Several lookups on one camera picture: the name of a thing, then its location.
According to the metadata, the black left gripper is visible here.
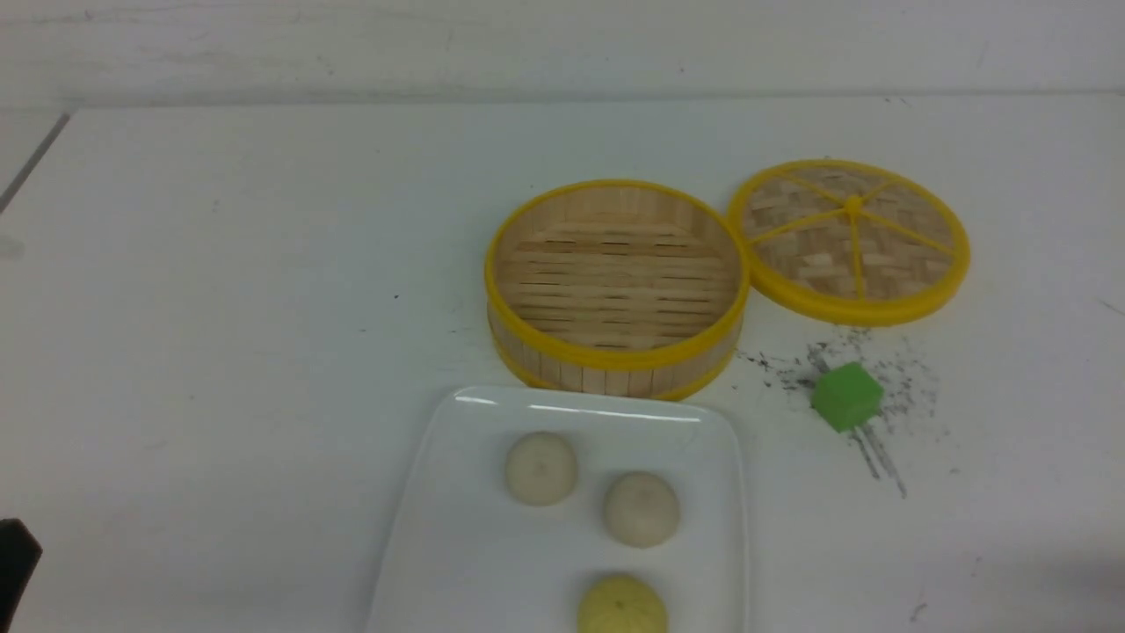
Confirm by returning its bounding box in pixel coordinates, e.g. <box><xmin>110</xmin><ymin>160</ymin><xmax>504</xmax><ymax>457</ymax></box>
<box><xmin>0</xmin><ymin>519</ymin><xmax>43</xmax><ymax>622</ymax></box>

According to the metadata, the pale white steamed bun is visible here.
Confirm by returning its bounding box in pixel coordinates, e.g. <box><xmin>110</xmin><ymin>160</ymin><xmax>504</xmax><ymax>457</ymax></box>
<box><xmin>504</xmin><ymin>432</ymin><xmax>578</xmax><ymax>507</ymax></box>

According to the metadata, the yellow-rimmed bamboo steamer lid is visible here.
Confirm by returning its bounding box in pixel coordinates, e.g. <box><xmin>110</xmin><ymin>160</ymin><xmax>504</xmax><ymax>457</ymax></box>
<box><xmin>727</xmin><ymin>157</ymin><xmax>971</xmax><ymax>328</ymax></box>

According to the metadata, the yellow-rimmed bamboo steamer basket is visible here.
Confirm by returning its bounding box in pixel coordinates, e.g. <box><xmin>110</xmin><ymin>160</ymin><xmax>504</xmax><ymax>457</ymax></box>
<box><xmin>483</xmin><ymin>179</ymin><xmax>752</xmax><ymax>401</ymax></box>

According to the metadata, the green cube block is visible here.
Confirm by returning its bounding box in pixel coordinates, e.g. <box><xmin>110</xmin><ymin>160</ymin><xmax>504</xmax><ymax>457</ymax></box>
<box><xmin>810</xmin><ymin>363</ymin><xmax>885</xmax><ymax>433</ymax></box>

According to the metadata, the white rectangular plate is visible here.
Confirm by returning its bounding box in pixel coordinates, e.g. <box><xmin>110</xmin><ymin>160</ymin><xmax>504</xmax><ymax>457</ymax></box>
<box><xmin>367</xmin><ymin>386</ymin><xmax>749</xmax><ymax>632</ymax></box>

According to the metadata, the yellow steamed bun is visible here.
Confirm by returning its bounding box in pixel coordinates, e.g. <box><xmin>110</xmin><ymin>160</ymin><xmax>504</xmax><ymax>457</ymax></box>
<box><xmin>576</xmin><ymin>575</ymin><xmax>671</xmax><ymax>632</ymax></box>

